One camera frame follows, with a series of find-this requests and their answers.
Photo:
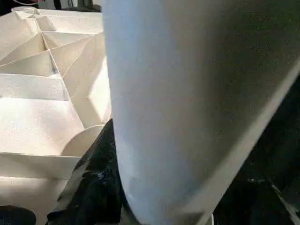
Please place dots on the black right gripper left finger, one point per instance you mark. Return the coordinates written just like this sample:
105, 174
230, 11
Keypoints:
98, 182

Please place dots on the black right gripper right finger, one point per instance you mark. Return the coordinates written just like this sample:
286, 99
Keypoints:
253, 201

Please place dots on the white plastic table top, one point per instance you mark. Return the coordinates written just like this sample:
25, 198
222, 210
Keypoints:
35, 105

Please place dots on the white plastic table leg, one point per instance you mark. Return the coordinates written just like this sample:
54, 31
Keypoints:
187, 93

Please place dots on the black glossy mat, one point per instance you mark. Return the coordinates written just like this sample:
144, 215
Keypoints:
286, 129

